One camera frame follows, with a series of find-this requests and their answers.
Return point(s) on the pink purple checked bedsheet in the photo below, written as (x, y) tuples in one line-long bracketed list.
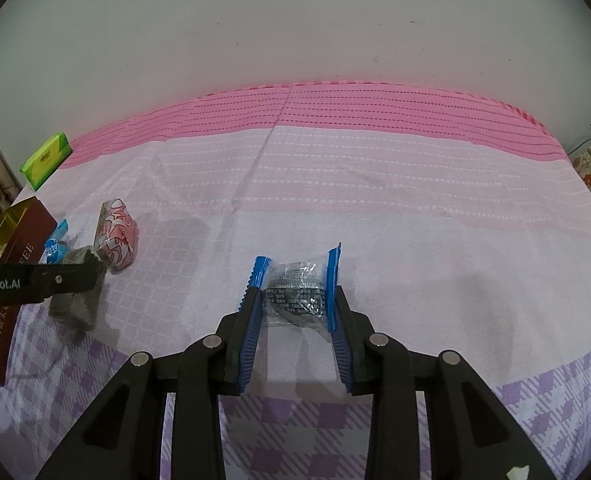
[(375, 185)]

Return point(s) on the silver foil snack packet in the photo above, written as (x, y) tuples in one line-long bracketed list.
[(73, 312)]

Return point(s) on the gold tin box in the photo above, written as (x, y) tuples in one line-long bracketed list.
[(25, 232)]

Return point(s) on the blue candy wrapper packet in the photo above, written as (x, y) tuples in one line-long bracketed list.
[(55, 247)]

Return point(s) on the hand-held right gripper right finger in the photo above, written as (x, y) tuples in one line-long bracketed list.
[(340, 350)]

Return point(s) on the green tissue pack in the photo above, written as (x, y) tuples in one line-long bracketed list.
[(45, 160)]

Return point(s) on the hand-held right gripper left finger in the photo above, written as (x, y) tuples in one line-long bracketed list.
[(245, 350)]

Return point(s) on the blue-edged dark snack packet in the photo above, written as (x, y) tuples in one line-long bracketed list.
[(295, 295)]

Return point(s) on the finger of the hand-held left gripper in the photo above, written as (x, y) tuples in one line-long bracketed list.
[(68, 280)]

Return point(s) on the pink white wrapped snack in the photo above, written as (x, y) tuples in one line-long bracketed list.
[(118, 235)]

